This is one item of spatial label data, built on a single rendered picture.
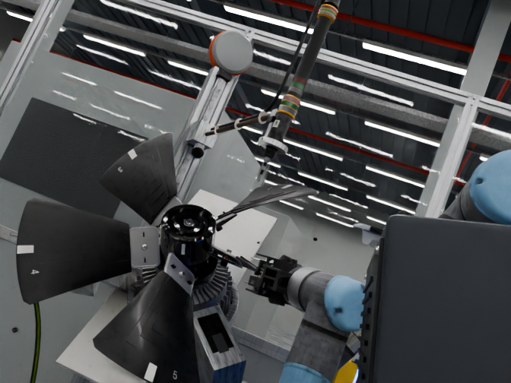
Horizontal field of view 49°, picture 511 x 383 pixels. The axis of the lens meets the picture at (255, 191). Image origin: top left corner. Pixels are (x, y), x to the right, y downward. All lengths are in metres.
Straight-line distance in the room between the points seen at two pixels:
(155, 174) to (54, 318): 0.92
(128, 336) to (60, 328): 1.12
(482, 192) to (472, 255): 0.48
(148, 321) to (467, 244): 0.78
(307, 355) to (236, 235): 0.80
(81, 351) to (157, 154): 0.50
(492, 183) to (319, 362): 0.36
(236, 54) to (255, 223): 0.67
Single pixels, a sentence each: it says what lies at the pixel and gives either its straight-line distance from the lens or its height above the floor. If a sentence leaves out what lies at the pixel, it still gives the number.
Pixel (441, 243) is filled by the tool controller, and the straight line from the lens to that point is 0.38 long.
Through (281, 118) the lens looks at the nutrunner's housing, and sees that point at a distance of 1.28.
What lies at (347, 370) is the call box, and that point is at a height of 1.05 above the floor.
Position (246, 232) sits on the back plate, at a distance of 1.61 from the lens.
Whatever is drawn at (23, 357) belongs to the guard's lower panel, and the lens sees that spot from 2.22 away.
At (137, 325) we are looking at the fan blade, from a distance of 1.06.
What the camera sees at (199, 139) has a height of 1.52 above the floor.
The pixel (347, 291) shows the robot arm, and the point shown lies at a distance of 0.83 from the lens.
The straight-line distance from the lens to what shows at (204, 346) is 1.20.
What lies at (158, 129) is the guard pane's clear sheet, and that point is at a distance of 2.16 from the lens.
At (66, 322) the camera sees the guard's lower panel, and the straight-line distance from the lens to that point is 2.14.
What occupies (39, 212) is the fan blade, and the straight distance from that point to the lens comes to 1.27.
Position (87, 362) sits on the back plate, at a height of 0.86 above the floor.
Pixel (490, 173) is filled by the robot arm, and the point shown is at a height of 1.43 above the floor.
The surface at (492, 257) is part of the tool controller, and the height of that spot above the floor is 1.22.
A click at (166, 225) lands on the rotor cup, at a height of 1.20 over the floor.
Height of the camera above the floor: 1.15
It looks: 9 degrees up
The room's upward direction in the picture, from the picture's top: 22 degrees clockwise
